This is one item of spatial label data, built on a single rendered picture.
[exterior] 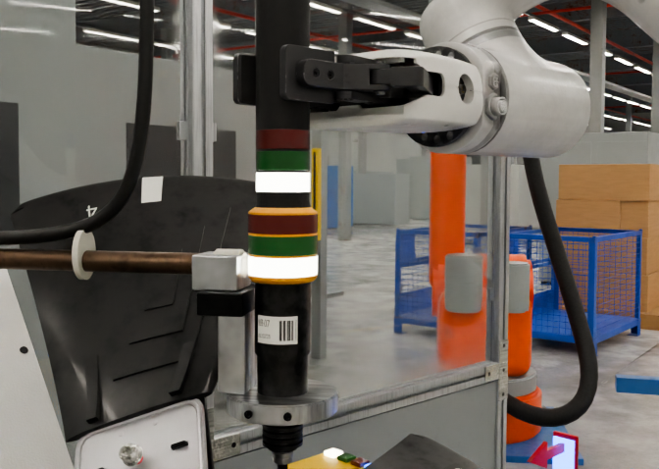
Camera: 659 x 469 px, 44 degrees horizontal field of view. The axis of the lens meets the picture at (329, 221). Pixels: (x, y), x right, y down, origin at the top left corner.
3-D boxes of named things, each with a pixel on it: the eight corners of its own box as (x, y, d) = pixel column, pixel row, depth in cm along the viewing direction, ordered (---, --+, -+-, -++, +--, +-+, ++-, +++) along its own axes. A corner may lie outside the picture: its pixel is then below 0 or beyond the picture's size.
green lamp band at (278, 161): (249, 170, 49) (249, 150, 49) (264, 171, 53) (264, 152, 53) (303, 171, 49) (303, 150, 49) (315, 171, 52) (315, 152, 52)
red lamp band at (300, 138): (249, 149, 49) (249, 129, 49) (264, 151, 53) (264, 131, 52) (303, 148, 49) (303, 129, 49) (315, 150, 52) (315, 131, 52)
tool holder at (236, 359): (178, 420, 49) (178, 258, 49) (218, 390, 56) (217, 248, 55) (326, 430, 47) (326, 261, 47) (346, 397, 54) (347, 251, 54)
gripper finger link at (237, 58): (318, 110, 55) (239, 103, 51) (286, 113, 58) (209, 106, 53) (318, 63, 55) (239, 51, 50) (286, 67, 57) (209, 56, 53)
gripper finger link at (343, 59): (422, 102, 51) (338, 99, 50) (398, 108, 56) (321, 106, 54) (423, 56, 51) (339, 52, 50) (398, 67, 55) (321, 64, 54)
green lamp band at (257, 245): (238, 255, 49) (238, 235, 49) (259, 249, 53) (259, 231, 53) (309, 257, 48) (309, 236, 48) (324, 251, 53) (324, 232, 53)
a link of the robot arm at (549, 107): (474, 14, 62) (527, 114, 59) (562, 36, 72) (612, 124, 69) (402, 79, 68) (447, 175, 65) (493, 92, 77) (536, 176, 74)
